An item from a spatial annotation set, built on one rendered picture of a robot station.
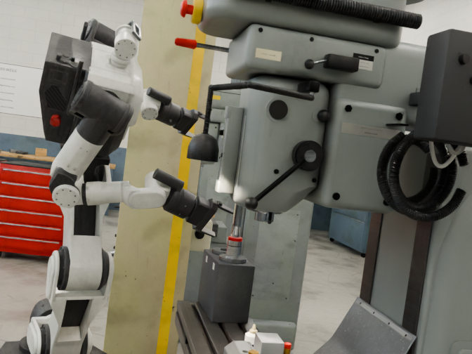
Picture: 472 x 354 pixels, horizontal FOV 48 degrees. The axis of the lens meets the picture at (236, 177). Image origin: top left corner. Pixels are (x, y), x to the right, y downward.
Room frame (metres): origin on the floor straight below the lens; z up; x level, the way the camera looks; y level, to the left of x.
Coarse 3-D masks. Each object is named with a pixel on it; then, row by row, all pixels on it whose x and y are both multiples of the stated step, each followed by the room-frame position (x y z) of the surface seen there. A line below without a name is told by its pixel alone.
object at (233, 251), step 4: (228, 240) 1.68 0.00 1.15; (228, 244) 1.68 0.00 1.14; (232, 244) 1.67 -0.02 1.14; (236, 244) 1.67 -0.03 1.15; (240, 244) 1.68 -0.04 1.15; (228, 248) 1.68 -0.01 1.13; (232, 248) 1.67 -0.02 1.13; (236, 248) 1.67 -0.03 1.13; (240, 248) 1.68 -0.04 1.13; (228, 252) 1.68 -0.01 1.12; (232, 252) 1.67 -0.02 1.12; (236, 252) 1.67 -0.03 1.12; (240, 252) 1.69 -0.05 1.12; (228, 256) 1.68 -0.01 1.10; (232, 256) 1.67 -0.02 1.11; (236, 256) 1.67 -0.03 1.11
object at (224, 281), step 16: (208, 256) 1.76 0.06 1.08; (224, 256) 1.68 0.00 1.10; (240, 256) 1.71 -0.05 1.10; (208, 272) 1.73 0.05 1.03; (224, 272) 1.63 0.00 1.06; (240, 272) 1.64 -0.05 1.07; (208, 288) 1.71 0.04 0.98; (224, 288) 1.63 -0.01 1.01; (240, 288) 1.64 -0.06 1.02; (208, 304) 1.68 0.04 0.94; (224, 304) 1.63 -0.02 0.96; (240, 304) 1.64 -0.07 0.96; (224, 320) 1.63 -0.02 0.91; (240, 320) 1.65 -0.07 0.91
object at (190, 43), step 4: (176, 40) 1.34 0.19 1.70; (180, 40) 1.34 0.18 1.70; (184, 40) 1.34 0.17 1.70; (188, 40) 1.35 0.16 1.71; (192, 40) 1.35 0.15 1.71; (176, 44) 1.35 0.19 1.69; (180, 44) 1.34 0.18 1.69; (184, 44) 1.35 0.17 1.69; (188, 44) 1.35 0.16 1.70; (192, 44) 1.35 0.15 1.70; (196, 44) 1.35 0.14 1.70; (200, 44) 1.36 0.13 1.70; (204, 44) 1.36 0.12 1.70; (208, 44) 1.37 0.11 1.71; (192, 48) 1.36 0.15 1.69; (208, 48) 1.37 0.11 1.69; (212, 48) 1.37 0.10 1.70; (216, 48) 1.37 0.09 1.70; (220, 48) 1.37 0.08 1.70; (224, 48) 1.37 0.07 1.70; (228, 48) 1.37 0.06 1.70; (228, 52) 1.37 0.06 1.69
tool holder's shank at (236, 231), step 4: (236, 204) 1.69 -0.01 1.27; (236, 208) 1.69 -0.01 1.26; (240, 208) 1.68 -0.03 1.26; (236, 212) 1.69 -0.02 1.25; (240, 212) 1.68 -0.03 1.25; (236, 216) 1.68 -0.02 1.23; (240, 216) 1.69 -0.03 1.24; (236, 220) 1.68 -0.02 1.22; (240, 220) 1.69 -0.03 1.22; (236, 224) 1.68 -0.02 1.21; (240, 224) 1.69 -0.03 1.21; (232, 228) 1.69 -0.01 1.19; (236, 228) 1.68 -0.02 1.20; (240, 228) 1.69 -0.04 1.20; (232, 232) 1.68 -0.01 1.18; (236, 232) 1.68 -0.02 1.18; (240, 232) 1.69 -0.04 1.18; (232, 236) 1.69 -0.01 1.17; (236, 236) 1.68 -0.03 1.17
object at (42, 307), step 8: (40, 304) 2.04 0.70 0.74; (48, 304) 2.02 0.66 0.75; (32, 312) 2.03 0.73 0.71; (40, 312) 1.98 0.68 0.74; (48, 312) 1.97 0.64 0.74; (8, 344) 2.04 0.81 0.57; (16, 344) 2.05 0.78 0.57; (24, 344) 2.01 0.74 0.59; (0, 352) 1.96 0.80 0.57; (8, 352) 1.97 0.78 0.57; (16, 352) 1.98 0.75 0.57; (24, 352) 1.97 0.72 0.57; (96, 352) 2.07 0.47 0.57; (104, 352) 2.08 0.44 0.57
